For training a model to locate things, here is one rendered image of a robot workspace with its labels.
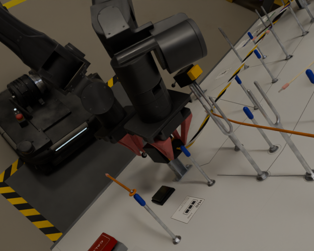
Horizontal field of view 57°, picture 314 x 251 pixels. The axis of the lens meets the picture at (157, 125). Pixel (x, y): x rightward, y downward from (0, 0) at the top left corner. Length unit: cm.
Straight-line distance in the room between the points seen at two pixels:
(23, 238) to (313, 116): 160
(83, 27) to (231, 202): 255
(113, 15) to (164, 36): 8
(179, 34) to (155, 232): 31
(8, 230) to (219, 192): 153
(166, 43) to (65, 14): 269
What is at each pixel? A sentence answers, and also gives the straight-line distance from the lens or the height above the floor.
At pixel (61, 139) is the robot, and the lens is 174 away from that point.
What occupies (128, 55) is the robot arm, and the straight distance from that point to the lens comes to 40.
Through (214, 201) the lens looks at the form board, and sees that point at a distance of 46.
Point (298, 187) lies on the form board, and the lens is 40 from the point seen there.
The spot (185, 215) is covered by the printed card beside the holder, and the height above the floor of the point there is 117.
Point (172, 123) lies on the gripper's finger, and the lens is 44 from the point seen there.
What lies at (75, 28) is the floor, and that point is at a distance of 285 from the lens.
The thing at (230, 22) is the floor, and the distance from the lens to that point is 291.
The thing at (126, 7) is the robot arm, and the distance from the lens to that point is 45.
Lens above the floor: 163
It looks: 55 degrees down
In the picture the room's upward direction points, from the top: straight up
